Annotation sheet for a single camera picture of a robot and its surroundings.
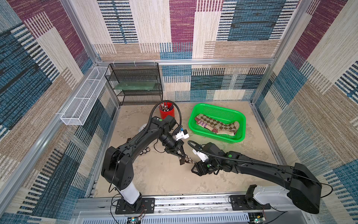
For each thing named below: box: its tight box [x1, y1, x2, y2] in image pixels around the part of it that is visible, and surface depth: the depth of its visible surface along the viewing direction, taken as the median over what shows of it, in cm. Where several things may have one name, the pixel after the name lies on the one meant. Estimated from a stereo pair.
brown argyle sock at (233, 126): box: [196, 113, 241, 135], surface depth 103 cm
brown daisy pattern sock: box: [184, 154, 198, 164], surface depth 76 cm
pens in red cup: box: [157, 101, 174, 112], surface depth 101 cm
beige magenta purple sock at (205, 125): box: [194, 117, 219, 133], surface depth 105 cm
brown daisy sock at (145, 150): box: [138, 146, 151, 156], surface depth 93 cm
